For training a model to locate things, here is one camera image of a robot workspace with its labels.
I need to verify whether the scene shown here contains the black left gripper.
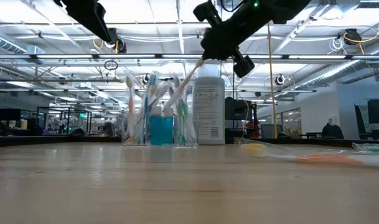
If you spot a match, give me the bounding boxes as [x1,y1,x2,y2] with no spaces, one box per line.
[54,0,114,43]

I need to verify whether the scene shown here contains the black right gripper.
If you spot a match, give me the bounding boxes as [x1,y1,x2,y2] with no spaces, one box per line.
[194,0,311,78]

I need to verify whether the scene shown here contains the green white toothbrush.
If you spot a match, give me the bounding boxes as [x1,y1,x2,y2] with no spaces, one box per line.
[176,93,197,146]
[352,142,379,156]

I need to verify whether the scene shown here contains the white wipes canister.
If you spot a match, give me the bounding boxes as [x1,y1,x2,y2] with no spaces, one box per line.
[192,64,227,146]

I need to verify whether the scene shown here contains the grey overhead beam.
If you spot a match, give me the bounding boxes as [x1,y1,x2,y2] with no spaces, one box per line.
[0,78,124,84]

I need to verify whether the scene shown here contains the red black machine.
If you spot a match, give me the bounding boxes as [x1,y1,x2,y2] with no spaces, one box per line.
[244,119,262,140]

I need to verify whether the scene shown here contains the grey bin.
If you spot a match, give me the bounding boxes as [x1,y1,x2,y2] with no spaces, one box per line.
[260,124,284,139]

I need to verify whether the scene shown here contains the black rounded chair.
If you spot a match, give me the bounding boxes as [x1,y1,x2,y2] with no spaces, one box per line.
[68,127,87,138]

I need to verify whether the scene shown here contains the clear acrylic organizer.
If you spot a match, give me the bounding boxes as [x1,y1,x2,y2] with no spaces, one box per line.
[121,108,199,148]

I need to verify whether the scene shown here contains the black desk monitor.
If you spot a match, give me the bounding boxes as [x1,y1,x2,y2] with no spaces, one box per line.
[0,108,22,121]

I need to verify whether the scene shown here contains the black office chair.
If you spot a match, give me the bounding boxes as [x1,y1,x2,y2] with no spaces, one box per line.
[321,123,345,140]

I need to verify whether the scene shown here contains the orange toothbrush yellow bristles wrapped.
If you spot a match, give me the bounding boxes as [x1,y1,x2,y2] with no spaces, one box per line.
[238,138,379,169]

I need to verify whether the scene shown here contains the black leaning board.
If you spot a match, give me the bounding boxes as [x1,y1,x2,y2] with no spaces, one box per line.
[353,105,370,140]

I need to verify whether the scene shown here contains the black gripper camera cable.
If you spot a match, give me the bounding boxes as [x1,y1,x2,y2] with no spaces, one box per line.
[222,0,249,13]

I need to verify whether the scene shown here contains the black coiled cable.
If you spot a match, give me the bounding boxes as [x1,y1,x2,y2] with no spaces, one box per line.
[103,60,119,72]

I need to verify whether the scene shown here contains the silver ventilation duct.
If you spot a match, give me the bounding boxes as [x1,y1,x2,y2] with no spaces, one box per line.
[293,59,366,91]
[0,30,30,55]

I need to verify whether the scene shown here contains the black frame enclosure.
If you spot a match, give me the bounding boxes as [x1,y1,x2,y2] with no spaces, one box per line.
[35,106,93,135]

